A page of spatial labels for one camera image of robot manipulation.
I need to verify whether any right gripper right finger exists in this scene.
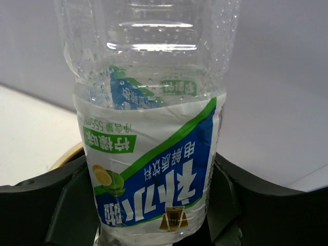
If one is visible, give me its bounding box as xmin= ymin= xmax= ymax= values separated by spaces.
xmin=207 ymin=154 xmax=327 ymax=245

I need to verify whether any clear bottle green white label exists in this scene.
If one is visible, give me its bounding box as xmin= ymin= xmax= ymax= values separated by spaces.
xmin=54 ymin=1 xmax=241 ymax=245

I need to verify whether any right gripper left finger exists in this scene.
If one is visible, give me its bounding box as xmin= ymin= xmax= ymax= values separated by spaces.
xmin=1 ymin=156 xmax=99 ymax=245

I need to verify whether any dark bin with gold rim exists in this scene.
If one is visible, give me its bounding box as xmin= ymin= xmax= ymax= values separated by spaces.
xmin=49 ymin=142 xmax=84 ymax=171

